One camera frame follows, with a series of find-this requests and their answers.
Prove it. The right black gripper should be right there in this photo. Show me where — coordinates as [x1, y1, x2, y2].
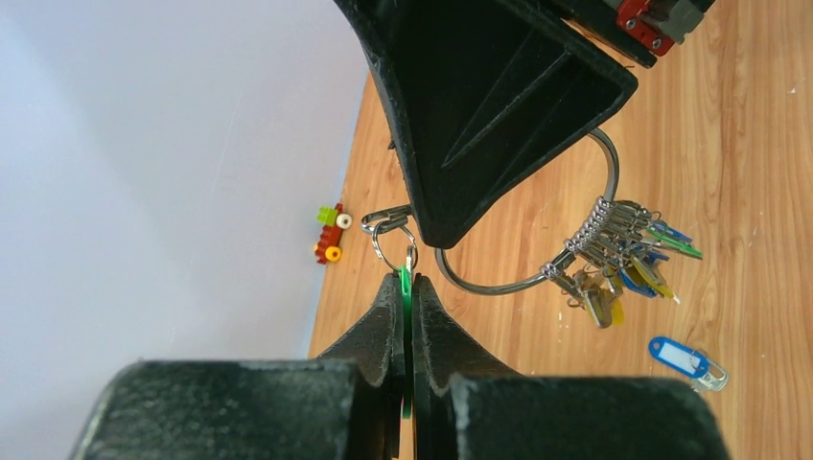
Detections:
[338, 0, 714, 249]

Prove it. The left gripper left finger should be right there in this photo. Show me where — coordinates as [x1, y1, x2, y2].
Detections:
[317, 273, 406, 459]

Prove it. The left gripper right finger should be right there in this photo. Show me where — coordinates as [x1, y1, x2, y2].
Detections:
[411, 274, 516, 459]

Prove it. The blue tagged key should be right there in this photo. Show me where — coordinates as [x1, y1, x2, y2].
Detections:
[648, 336, 729, 392]

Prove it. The red green toy car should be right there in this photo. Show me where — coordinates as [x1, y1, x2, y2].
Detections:
[314, 203, 353, 265]

